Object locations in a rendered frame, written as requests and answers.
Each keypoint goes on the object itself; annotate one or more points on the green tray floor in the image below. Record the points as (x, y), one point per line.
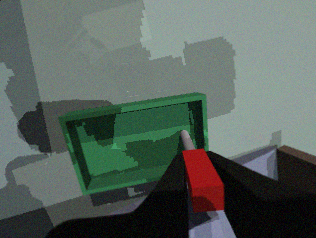
(135, 140)

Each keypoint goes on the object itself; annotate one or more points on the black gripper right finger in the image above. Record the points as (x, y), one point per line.
(258, 206)

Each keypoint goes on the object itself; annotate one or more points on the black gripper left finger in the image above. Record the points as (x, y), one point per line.
(163, 214)

